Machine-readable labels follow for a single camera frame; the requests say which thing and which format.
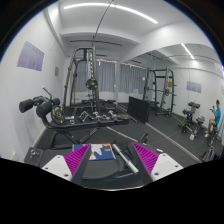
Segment purple wall poster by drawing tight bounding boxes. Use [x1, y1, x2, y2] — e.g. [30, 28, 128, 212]
[17, 41, 44, 71]

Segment black yellow weight plate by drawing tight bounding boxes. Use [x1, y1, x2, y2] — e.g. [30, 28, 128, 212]
[51, 105, 65, 125]

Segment black power rack machine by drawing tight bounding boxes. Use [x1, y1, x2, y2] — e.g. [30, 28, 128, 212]
[62, 45, 116, 116]

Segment long ceiling light strip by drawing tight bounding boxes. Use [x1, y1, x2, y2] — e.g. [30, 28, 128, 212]
[63, 2, 159, 25]

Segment black weight plate on floor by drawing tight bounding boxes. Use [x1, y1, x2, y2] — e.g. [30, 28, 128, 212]
[117, 114, 130, 120]

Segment grey window curtains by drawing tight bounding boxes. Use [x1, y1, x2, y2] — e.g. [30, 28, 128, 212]
[75, 61, 115, 92]

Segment black leaning mat panel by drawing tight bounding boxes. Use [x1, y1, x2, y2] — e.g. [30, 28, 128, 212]
[127, 97, 149, 123]

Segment small brown wall plaque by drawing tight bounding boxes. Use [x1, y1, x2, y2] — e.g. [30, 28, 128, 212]
[55, 67, 59, 77]

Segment black roller exercise bench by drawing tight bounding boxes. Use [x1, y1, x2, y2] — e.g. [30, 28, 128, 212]
[19, 87, 130, 149]

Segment large wall mirror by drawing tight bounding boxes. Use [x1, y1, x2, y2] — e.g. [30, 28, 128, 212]
[117, 42, 224, 164]

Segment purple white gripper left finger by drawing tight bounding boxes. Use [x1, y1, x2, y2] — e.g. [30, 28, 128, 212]
[42, 144, 91, 185]

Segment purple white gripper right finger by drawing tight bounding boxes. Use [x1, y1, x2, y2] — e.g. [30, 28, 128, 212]
[127, 143, 182, 185]

